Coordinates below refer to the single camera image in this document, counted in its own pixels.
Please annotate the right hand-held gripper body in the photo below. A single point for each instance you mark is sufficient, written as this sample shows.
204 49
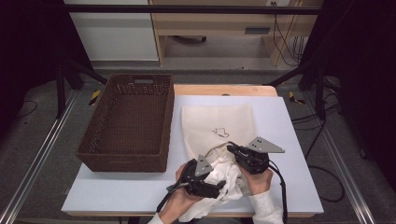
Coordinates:
255 160

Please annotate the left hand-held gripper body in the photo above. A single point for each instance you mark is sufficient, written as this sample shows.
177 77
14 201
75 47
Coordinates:
196 183

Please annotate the white garment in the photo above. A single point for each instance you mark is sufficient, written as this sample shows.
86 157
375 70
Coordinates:
230 180

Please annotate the beige mesh laundry bag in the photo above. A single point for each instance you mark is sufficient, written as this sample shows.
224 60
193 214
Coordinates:
214 119

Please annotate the brown woven basket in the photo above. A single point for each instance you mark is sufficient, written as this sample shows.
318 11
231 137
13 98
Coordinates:
130 124

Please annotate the person's right hand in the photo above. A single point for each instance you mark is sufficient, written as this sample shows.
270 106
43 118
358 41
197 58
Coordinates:
260 183

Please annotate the person's left hand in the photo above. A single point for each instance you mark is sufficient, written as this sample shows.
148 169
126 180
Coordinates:
179 202

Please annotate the yellow black tape piece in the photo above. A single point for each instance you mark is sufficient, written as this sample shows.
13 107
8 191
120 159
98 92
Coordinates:
95 97
292 97

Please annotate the black metal stand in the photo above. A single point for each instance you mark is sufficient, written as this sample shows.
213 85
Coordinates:
320 93
60 93

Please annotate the light wooden desk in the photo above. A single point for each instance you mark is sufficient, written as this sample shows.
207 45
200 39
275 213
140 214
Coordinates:
211 23

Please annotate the black curtain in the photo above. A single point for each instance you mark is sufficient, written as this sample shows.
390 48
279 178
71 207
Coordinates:
31 46
364 77

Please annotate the white cabinet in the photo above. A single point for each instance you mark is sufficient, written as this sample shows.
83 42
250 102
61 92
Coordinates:
115 37

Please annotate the aluminium floor rail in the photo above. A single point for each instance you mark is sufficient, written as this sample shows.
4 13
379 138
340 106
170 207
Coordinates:
345 174
37 155

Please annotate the black horizontal frame bar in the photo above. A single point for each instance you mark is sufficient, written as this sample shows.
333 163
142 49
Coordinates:
186 9

